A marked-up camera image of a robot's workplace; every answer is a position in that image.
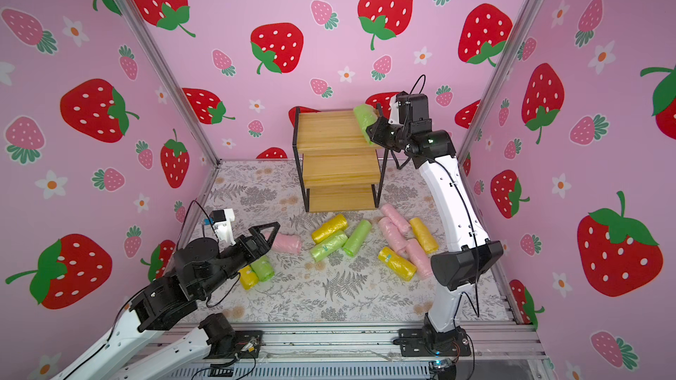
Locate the aluminium front rail frame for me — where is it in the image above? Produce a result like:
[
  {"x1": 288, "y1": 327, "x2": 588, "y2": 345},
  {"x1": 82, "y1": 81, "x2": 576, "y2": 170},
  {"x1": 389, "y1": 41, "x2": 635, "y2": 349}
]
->
[{"x1": 140, "y1": 321, "x2": 556, "y2": 379}]

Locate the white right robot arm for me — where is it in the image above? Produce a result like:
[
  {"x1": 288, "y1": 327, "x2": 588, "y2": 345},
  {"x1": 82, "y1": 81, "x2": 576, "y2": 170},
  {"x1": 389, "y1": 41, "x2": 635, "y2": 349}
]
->
[{"x1": 365, "y1": 116, "x2": 503, "y2": 354}]

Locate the pink roll middle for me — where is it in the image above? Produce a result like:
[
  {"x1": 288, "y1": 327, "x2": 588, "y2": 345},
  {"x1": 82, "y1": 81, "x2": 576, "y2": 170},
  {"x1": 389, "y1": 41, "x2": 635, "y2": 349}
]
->
[{"x1": 378, "y1": 217, "x2": 408, "y2": 255}]

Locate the pink roll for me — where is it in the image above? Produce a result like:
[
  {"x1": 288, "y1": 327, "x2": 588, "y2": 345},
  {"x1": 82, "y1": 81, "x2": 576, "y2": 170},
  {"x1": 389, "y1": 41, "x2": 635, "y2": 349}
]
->
[
  {"x1": 405, "y1": 239, "x2": 433, "y2": 280},
  {"x1": 272, "y1": 233, "x2": 302, "y2": 255},
  {"x1": 378, "y1": 217, "x2": 408, "y2": 255},
  {"x1": 380, "y1": 203, "x2": 411, "y2": 235}
]

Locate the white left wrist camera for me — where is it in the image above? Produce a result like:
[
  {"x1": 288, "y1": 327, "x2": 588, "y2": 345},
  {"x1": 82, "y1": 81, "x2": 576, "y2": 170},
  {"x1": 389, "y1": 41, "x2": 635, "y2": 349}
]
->
[{"x1": 209, "y1": 209, "x2": 235, "y2": 246}]

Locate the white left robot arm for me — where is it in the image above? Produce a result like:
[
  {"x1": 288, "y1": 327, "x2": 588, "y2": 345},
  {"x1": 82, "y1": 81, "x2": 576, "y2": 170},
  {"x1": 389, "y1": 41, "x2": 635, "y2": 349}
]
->
[{"x1": 57, "y1": 222, "x2": 280, "y2": 379}]

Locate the pink roll far left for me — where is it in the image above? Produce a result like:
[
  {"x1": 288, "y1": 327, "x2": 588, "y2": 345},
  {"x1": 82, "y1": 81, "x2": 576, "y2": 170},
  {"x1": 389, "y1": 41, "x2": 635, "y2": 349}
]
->
[{"x1": 272, "y1": 233, "x2": 302, "y2": 255}]

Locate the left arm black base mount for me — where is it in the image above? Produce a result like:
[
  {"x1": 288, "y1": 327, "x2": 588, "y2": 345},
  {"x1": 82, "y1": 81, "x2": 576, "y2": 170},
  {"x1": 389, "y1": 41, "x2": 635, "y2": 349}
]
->
[{"x1": 198, "y1": 313, "x2": 263, "y2": 369}]

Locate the yellow roll with teal label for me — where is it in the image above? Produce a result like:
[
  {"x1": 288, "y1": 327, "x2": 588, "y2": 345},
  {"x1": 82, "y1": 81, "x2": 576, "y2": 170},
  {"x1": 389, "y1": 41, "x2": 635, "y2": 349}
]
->
[{"x1": 378, "y1": 246, "x2": 417, "y2": 281}]

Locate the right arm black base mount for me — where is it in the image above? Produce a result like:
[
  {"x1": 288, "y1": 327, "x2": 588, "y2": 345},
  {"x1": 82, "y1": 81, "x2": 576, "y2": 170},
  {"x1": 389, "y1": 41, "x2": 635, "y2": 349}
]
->
[{"x1": 393, "y1": 324, "x2": 473, "y2": 358}]

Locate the pink roll lower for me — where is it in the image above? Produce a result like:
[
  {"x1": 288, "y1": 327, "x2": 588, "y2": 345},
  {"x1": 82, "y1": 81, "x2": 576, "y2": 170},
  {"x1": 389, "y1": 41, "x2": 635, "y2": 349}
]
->
[{"x1": 405, "y1": 239, "x2": 433, "y2": 280}]

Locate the wooden three-tier black-frame shelf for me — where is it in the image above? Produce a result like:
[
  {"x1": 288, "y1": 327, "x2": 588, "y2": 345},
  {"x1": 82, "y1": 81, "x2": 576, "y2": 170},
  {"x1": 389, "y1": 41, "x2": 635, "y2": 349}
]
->
[{"x1": 290, "y1": 107, "x2": 387, "y2": 213}]

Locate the pink roll upper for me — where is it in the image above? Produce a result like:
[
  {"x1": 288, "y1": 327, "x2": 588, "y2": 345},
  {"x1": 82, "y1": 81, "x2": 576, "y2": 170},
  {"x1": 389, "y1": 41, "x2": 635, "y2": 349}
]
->
[{"x1": 380, "y1": 203, "x2": 411, "y2": 235}]

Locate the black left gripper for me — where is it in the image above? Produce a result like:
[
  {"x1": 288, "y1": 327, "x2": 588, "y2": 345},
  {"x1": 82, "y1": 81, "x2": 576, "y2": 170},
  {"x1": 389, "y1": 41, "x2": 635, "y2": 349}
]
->
[{"x1": 196, "y1": 222, "x2": 278, "y2": 301}]

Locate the light green roll with label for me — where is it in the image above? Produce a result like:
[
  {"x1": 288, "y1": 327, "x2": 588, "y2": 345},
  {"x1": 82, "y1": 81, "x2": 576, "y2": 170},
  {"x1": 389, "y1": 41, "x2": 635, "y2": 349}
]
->
[{"x1": 311, "y1": 230, "x2": 349, "y2": 262}]

